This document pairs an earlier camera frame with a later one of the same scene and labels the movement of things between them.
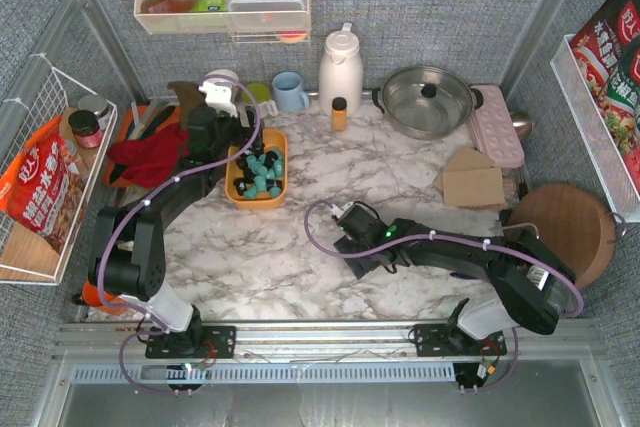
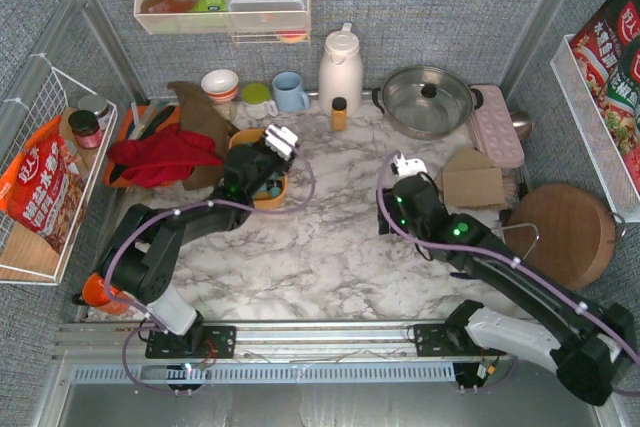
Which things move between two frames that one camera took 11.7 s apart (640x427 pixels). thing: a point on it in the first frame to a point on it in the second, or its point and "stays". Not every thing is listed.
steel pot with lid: x=426 y=103 stays
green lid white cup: x=262 y=95 stays
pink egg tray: x=493 y=131 stays
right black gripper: x=351 y=251 to x=409 y=187
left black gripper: x=239 y=126 to x=267 y=170
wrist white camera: x=338 y=211 to x=407 y=167
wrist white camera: x=218 y=96 to x=280 y=141
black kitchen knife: x=161 y=117 stays
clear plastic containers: x=267 y=0 stays
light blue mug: x=289 y=96 stays
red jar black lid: x=86 y=128 stays
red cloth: x=151 y=160 stays
